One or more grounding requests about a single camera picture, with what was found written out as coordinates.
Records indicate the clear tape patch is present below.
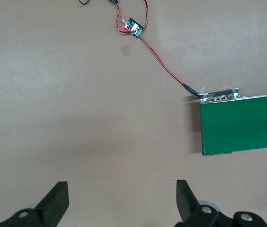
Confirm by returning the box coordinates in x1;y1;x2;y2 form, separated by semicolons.
120;44;132;57

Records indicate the green conveyor belt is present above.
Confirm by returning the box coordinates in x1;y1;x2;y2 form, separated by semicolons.
196;87;267;157

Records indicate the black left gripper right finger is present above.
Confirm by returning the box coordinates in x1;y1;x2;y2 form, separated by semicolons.
175;179;267;227

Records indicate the small controller circuit board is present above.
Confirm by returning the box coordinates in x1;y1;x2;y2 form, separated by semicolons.
121;18;145;40

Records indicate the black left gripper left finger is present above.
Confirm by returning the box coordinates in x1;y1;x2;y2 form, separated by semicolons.
0;181;70;227

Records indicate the red and black wire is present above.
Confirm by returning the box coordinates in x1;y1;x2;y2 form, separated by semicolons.
113;0;199;96

